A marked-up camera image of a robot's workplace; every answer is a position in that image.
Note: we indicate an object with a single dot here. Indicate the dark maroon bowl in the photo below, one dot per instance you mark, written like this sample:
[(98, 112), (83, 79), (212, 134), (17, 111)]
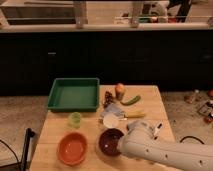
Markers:
[(108, 142)]

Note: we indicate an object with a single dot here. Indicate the orange bowl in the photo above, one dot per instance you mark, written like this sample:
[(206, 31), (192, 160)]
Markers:
[(72, 149)]

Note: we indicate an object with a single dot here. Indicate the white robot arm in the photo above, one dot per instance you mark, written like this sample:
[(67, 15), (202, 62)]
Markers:
[(139, 142)]

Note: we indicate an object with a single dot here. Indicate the green plastic tray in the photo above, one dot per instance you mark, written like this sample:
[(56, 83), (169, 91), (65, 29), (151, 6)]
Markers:
[(74, 94)]

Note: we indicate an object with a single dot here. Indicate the dark grape bunch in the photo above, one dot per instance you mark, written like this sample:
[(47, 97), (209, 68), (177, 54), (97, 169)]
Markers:
[(108, 98)]

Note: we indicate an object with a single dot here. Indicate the orange fruit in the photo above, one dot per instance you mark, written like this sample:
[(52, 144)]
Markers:
[(120, 91)]

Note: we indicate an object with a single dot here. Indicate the grey blue cloth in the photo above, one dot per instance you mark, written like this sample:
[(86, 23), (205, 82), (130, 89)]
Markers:
[(113, 109)]

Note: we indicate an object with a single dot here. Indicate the green cucumber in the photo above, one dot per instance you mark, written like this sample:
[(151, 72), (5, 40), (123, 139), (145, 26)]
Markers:
[(132, 101)]

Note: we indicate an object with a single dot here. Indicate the white cup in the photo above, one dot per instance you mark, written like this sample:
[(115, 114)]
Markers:
[(110, 121)]

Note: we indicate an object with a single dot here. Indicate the small green cup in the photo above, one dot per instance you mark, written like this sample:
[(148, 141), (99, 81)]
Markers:
[(74, 120)]

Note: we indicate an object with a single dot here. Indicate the black white marker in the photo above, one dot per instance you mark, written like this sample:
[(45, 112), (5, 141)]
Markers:
[(157, 129)]

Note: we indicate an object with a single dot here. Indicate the clutter items on floor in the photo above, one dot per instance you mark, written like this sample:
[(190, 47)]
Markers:
[(205, 109)]

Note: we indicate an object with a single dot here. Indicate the black chair frame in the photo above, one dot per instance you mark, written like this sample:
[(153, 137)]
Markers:
[(29, 135)]

